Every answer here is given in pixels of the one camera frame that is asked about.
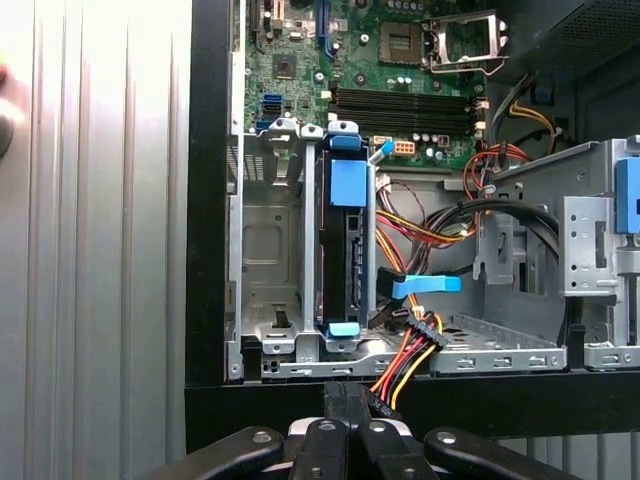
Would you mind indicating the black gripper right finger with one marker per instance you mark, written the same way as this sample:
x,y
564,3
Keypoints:
x,y
385,450

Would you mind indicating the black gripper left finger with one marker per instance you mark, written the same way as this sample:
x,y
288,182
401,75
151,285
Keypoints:
x,y
320,450

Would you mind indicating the hard disk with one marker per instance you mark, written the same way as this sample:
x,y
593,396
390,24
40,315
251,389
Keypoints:
x,y
350,185

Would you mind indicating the metal disk bay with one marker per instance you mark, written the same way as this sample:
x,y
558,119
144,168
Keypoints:
x,y
270,240

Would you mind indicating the person's hand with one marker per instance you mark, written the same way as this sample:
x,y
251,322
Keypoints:
x,y
10,97

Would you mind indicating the black open PC case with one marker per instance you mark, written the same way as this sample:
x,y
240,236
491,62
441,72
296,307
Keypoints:
x,y
210,200

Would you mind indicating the metal drive cage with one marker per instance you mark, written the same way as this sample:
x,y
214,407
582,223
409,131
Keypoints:
x,y
585,250

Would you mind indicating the white board connector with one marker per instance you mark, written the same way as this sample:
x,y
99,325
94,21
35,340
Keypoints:
x,y
405,148

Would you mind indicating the blue board data port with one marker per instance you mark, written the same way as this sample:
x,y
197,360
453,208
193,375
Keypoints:
x,y
271,106

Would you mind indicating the metal socket cover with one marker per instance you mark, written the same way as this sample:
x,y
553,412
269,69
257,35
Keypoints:
x,y
465,63

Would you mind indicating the CPU socket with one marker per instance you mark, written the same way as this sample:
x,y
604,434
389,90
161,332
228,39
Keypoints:
x,y
400,42

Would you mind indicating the green motherboard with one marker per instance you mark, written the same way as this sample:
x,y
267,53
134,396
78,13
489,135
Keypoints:
x,y
300,40

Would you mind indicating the cream expansion slot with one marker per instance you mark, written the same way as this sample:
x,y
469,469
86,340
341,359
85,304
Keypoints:
x,y
278,9

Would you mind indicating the grey power supply unit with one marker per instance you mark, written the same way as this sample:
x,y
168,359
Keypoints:
x,y
575,30

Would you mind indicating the blue plastic drive bracket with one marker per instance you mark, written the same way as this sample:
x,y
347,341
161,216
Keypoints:
x,y
627,195

